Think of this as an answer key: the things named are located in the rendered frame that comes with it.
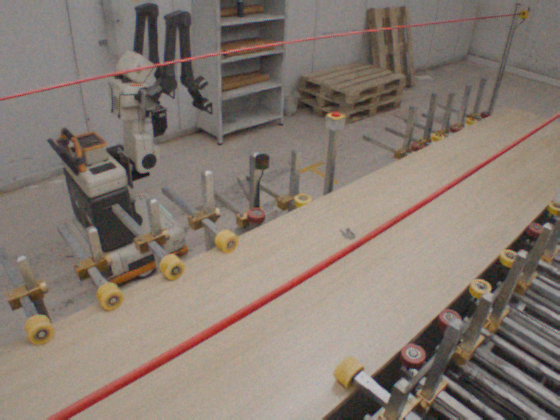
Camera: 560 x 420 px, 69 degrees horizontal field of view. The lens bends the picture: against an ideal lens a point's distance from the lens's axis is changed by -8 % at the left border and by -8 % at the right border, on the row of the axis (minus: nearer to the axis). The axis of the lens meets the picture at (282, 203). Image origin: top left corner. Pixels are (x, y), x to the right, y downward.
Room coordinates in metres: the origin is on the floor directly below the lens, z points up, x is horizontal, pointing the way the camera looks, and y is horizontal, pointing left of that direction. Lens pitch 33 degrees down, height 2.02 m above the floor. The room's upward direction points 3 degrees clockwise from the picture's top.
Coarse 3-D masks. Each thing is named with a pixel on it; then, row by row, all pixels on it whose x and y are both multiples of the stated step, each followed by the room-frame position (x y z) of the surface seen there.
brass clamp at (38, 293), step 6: (42, 282) 1.05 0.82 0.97; (18, 288) 1.01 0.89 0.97; (24, 288) 1.01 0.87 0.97; (36, 288) 1.01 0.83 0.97; (42, 288) 1.03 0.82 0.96; (6, 294) 0.97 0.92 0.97; (18, 294) 0.98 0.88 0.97; (24, 294) 0.98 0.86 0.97; (30, 294) 0.99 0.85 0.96; (36, 294) 1.01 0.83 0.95; (42, 294) 1.02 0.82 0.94; (12, 300) 0.95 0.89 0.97; (18, 300) 0.97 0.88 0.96; (30, 300) 0.99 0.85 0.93; (36, 300) 1.00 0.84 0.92; (12, 306) 0.95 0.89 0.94; (18, 306) 0.96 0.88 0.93
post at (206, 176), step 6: (204, 174) 1.52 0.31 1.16; (210, 174) 1.53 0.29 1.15; (204, 180) 1.52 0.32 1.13; (210, 180) 1.53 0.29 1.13; (204, 186) 1.53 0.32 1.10; (210, 186) 1.53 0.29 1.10; (204, 192) 1.53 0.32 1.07; (210, 192) 1.53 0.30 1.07; (204, 198) 1.53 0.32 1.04; (210, 198) 1.53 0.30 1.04; (204, 204) 1.53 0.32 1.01; (210, 204) 1.53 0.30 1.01; (204, 210) 1.53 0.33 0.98; (210, 210) 1.53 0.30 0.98; (204, 228) 1.54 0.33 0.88; (210, 234) 1.52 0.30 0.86; (210, 240) 1.52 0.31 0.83; (210, 246) 1.52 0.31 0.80; (216, 246) 1.54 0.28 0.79
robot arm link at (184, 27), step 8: (184, 16) 2.46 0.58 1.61; (184, 24) 2.46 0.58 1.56; (184, 32) 2.49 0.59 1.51; (184, 40) 2.49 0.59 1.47; (184, 48) 2.48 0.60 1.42; (184, 56) 2.48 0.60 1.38; (184, 64) 2.48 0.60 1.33; (184, 72) 2.48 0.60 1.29; (192, 72) 2.50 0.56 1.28; (184, 80) 2.48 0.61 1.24; (192, 80) 2.50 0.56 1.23
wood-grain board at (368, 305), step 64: (512, 128) 2.91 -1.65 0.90; (384, 192) 1.89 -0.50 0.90; (448, 192) 1.92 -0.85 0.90; (512, 192) 1.96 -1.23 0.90; (256, 256) 1.35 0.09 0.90; (320, 256) 1.37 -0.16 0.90; (384, 256) 1.38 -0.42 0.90; (448, 256) 1.40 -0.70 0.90; (64, 320) 0.95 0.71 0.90; (128, 320) 0.97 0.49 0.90; (192, 320) 0.99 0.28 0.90; (256, 320) 1.01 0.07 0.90; (320, 320) 1.03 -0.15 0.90; (384, 320) 1.04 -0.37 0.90; (0, 384) 0.68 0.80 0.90; (64, 384) 0.70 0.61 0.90; (192, 384) 0.75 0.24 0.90; (256, 384) 0.76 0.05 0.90; (320, 384) 0.77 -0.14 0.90
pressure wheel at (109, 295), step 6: (102, 288) 1.03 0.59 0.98; (108, 288) 1.03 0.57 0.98; (114, 288) 1.04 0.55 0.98; (96, 294) 1.03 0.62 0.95; (102, 294) 1.01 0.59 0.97; (108, 294) 1.01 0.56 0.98; (114, 294) 1.02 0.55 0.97; (120, 294) 1.04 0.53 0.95; (102, 300) 1.00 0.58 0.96; (108, 300) 1.01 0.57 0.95; (114, 300) 1.02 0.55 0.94; (120, 300) 1.03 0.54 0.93; (102, 306) 0.99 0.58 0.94; (108, 306) 1.00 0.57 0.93; (114, 306) 1.02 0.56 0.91
